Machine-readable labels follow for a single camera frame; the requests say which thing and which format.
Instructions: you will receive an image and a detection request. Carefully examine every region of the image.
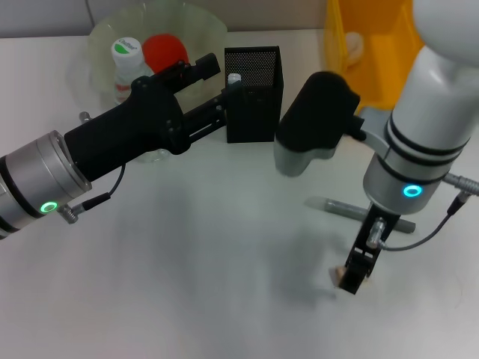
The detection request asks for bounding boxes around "black mesh pen holder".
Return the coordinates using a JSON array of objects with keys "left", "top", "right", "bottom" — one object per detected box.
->
[{"left": 223, "top": 45, "right": 285, "bottom": 144}]

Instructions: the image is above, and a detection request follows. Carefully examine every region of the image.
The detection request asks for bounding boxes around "grey marker pen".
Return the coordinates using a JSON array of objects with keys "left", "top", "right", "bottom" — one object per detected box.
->
[{"left": 306, "top": 196, "right": 416, "bottom": 235}]

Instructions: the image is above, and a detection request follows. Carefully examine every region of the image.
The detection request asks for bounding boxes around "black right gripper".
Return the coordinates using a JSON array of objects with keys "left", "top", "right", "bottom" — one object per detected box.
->
[{"left": 338, "top": 203, "right": 403, "bottom": 295}]

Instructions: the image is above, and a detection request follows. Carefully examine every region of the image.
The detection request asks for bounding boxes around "grey right wrist cable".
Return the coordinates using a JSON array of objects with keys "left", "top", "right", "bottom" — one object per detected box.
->
[{"left": 377, "top": 174, "right": 479, "bottom": 251}]

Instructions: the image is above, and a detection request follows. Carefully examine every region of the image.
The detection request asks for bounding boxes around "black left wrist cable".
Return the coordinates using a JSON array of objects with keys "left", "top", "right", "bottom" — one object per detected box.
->
[{"left": 55, "top": 162, "right": 126, "bottom": 224}]

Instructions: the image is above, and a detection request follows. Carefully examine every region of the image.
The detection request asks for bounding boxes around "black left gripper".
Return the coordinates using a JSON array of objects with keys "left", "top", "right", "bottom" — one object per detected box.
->
[{"left": 63, "top": 53, "right": 240, "bottom": 184}]

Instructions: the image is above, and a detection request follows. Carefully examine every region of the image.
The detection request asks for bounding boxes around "yellow plastic bin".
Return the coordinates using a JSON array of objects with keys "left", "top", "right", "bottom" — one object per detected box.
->
[{"left": 323, "top": 0, "right": 427, "bottom": 117}]

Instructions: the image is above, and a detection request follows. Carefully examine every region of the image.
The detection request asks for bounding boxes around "beige eraser with barcode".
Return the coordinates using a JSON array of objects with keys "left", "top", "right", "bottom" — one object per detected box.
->
[{"left": 328, "top": 265, "right": 373, "bottom": 289}]

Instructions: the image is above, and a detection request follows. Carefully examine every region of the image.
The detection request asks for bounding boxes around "green glass fruit bowl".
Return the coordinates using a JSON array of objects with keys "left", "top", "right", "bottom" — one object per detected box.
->
[{"left": 67, "top": 0, "right": 228, "bottom": 164}]

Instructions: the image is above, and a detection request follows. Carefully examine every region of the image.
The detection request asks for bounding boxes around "silver right wrist stud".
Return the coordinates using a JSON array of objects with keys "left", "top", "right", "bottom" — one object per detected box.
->
[{"left": 367, "top": 220, "right": 386, "bottom": 248}]

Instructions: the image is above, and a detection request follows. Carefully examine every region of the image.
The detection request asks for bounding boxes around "red-orange round fruit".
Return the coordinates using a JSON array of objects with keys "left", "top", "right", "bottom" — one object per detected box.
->
[{"left": 141, "top": 33, "right": 188, "bottom": 76}]

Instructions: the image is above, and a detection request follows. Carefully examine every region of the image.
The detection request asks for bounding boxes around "clear green-label water bottle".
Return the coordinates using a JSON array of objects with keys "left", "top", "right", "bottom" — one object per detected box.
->
[{"left": 111, "top": 37, "right": 171, "bottom": 164}]

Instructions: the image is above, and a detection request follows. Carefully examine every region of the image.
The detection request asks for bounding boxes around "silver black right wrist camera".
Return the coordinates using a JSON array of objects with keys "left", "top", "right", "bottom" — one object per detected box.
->
[{"left": 274, "top": 70, "right": 366, "bottom": 177}]

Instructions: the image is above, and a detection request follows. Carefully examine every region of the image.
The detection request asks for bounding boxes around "white paper ball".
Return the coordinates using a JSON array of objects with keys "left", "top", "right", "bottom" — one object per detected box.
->
[{"left": 344, "top": 31, "right": 366, "bottom": 70}]

